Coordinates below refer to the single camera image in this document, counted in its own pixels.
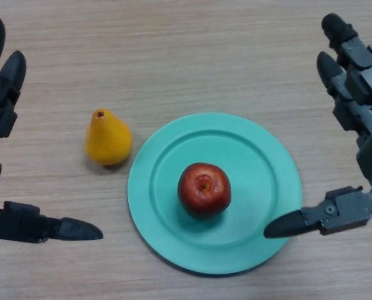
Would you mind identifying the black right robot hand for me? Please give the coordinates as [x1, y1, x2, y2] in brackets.
[263, 12, 372, 239]

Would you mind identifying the red apple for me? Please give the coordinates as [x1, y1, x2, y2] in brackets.
[177, 162, 232, 220]

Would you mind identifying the green round plate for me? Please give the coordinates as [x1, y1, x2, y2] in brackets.
[127, 112, 303, 276]

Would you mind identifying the yellow pear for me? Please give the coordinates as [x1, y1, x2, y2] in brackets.
[84, 108, 133, 166]

